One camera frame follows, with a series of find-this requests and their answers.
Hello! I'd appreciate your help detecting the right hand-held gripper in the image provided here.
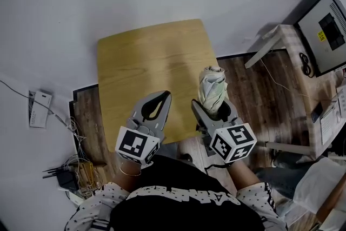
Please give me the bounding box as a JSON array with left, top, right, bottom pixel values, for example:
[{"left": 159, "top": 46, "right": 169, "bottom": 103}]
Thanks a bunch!
[{"left": 191, "top": 99, "right": 258, "bottom": 164}]

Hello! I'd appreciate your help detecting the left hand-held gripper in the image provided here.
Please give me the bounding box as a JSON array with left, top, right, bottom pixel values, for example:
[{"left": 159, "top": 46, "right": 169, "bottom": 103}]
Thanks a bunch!
[{"left": 115, "top": 90, "right": 173, "bottom": 166}]

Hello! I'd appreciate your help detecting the pale green cloth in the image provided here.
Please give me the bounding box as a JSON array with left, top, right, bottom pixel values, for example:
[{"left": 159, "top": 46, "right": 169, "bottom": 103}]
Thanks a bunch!
[{"left": 198, "top": 65, "right": 229, "bottom": 115}]

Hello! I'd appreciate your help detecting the person's right forearm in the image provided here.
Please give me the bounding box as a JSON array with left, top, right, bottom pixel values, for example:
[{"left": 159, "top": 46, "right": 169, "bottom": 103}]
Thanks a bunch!
[{"left": 228, "top": 160, "right": 288, "bottom": 231}]

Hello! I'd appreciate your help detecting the person's left forearm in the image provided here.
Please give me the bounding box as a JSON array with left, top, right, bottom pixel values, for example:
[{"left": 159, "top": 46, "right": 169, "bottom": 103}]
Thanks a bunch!
[{"left": 64, "top": 156, "right": 143, "bottom": 231}]

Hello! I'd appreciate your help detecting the wooden table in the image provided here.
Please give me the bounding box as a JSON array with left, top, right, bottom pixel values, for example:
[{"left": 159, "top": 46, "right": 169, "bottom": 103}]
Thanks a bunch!
[{"left": 96, "top": 18, "right": 220, "bottom": 154}]

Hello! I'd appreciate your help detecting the white checked-top desk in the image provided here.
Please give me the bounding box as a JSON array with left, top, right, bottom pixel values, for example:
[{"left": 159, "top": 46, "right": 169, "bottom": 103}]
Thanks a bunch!
[{"left": 244, "top": 24, "right": 346, "bottom": 160}]

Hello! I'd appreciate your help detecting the yellow cardboard box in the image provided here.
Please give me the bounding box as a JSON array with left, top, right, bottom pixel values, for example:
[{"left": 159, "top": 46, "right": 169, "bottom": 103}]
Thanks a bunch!
[{"left": 76, "top": 161, "right": 108, "bottom": 188}]

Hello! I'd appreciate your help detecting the person's black printed top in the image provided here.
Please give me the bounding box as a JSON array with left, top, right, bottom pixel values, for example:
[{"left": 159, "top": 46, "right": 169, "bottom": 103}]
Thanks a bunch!
[{"left": 109, "top": 155, "right": 266, "bottom": 231}]

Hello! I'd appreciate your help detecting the black phone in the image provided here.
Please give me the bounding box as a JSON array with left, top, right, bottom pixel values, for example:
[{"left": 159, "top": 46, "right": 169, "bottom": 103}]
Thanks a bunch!
[{"left": 310, "top": 102, "right": 324, "bottom": 123}]

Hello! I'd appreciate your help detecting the black router with antennas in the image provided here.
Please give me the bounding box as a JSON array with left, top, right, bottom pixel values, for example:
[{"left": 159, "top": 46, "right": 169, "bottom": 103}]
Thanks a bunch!
[{"left": 41, "top": 166, "right": 79, "bottom": 190}]

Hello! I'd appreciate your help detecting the white power strip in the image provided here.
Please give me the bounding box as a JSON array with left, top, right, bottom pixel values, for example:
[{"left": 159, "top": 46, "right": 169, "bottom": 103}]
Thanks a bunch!
[{"left": 65, "top": 189, "right": 88, "bottom": 207}]

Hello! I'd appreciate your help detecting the grey equipment cabinet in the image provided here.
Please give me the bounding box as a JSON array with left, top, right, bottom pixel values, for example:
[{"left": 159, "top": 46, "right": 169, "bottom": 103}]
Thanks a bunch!
[{"left": 292, "top": 0, "right": 346, "bottom": 78}]

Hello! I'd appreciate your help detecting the black gripper strap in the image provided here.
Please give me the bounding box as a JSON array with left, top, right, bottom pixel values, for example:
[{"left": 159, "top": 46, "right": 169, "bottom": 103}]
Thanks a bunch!
[{"left": 203, "top": 161, "right": 231, "bottom": 176}]

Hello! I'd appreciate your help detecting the thin wrist bracelet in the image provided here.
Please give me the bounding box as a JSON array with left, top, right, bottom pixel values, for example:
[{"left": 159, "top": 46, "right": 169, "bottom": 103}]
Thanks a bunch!
[{"left": 119, "top": 166, "right": 142, "bottom": 177}]

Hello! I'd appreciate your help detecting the white floor cable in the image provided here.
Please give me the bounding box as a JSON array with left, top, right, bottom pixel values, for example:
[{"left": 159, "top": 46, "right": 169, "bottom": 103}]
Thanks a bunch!
[{"left": 258, "top": 57, "right": 339, "bottom": 103}]

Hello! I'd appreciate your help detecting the tangle of thin cables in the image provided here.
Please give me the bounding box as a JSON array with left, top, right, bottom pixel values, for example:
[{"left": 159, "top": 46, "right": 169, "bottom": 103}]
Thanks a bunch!
[{"left": 63, "top": 115, "right": 109, "bottom": 199}]

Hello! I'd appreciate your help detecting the coiled black cable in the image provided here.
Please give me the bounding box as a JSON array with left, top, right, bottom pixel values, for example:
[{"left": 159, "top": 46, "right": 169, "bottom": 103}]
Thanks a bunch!
[{"left": 298, "top": 51, "right": 316, "bottom": 78}]

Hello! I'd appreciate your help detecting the white wall device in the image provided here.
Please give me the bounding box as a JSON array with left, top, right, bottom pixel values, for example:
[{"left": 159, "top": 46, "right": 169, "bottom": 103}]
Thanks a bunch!
[{"left": 28, "top": 89, "right": 53, "bottom": 129}]

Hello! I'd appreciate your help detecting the thin grey wall cable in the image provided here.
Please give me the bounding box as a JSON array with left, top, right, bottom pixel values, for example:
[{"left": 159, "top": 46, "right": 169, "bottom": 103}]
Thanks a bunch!
[{"left": 0, "top": 79, "right": 74, "bottom": 131}]

